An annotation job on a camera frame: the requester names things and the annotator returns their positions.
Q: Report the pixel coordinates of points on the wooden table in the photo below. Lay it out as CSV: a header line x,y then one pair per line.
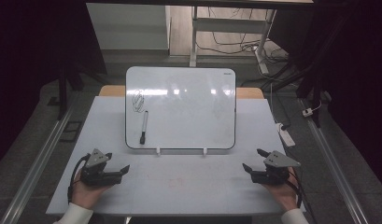
x,y
112,91

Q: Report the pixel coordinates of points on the white whiteboard stand clip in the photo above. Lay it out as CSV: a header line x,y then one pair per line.
x,y
205,151
158,151

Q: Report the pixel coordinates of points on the black plug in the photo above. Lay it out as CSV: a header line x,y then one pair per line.
x,y
285,127

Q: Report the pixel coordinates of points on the black metal stand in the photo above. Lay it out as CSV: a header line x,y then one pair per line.
x,y
63,93

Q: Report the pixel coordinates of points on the black rectangular floor frame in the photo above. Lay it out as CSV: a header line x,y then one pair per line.
x,y
64,132

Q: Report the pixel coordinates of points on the whiteboard marker with black cap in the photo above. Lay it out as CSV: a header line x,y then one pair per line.
x,y
144,126

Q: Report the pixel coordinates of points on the white whiteboard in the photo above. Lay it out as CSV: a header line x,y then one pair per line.
x,y
185,118

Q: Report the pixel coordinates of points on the small white adapter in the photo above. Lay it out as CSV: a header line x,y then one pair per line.
x,y
307,112

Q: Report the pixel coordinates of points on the white desk frame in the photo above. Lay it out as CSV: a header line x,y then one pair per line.
x,y
229,25

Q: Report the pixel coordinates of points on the person's left hand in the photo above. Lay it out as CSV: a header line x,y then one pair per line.
x,y
86,194

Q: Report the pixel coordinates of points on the person's right hand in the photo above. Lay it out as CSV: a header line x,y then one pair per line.
x,y
282,194

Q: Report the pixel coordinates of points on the aluminium rail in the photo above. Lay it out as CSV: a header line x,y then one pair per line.
x,y
335,168
36,168

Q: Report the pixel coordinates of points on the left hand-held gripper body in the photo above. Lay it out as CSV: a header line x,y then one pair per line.
x,y
96,175

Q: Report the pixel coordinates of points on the white cabinet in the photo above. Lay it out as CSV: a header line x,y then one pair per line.
x,y
129,28

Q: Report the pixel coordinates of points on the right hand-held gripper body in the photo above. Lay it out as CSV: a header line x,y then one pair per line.
x,y
271,174

